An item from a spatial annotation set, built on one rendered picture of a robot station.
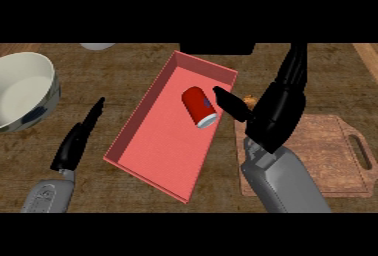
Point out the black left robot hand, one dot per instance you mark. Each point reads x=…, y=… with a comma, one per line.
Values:
x=74, y=143

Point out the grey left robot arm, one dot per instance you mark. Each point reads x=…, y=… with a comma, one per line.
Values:
x=49, y=195

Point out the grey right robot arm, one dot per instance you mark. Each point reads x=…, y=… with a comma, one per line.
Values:
x=282, y=181

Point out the red can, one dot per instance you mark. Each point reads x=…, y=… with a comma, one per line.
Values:
x=198, y=106

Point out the red cardboard box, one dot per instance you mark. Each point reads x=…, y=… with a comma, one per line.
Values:
x=172, y=128

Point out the pale wooden strip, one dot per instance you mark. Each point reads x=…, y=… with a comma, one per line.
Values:
x=368, y=58

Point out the small orange-brown object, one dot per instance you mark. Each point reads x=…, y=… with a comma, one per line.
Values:
x=250, y=100

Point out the white and blue bowl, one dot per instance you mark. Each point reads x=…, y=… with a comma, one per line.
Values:
x=24, y=90

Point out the pale grey round object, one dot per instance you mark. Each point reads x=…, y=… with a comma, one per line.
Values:
x=98, y=46

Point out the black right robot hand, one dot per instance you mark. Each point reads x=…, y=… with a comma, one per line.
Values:
x=278, y=113

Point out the brown wooden cutting board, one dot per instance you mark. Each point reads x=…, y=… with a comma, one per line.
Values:
x=327, y=156

